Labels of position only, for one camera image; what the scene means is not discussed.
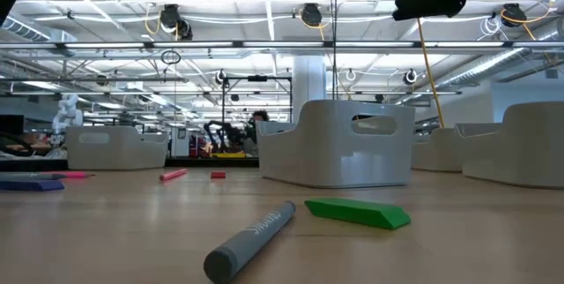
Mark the black background robot arm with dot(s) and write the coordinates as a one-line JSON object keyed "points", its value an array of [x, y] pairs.
{"points": [[220, 134]]}

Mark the grey crayon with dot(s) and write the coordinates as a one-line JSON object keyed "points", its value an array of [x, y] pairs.
{"points": [[26, 176], [247, 244]]}

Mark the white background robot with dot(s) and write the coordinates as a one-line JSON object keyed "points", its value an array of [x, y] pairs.
{"points": [[68, 116]]}

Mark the black monitor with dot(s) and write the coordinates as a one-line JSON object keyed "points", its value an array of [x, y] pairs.
{"points": [[11, 124]]}

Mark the red eraser with black logo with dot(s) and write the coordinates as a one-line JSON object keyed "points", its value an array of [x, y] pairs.
{"points": [[218, 174]]}

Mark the person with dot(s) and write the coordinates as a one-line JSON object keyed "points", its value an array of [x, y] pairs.
{"points": [[257, 118]]}

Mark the green eraser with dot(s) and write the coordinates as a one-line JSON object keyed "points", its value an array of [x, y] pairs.
{"points": [[357, 213]]}

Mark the black aluminium table frame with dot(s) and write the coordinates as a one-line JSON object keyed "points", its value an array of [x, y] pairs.
{"points": [[198, 162]]}

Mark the grey plastic bin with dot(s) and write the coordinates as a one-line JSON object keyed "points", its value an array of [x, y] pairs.
{"points": [[436, 151], [520, 151], [119, 151], [326, 156]]}

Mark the pink pencil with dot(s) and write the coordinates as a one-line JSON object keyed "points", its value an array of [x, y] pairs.
{"points": [[72, 174], [173, 174]]}

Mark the yellow bar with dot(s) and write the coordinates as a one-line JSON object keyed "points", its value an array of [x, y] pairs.
{"points": [[229, 155]]}

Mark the blue eraser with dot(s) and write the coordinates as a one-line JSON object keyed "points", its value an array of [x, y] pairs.
{"points": [[31, 185]]}

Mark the white column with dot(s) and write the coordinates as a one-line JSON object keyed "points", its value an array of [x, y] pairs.
{"points": [[308, 85]]}

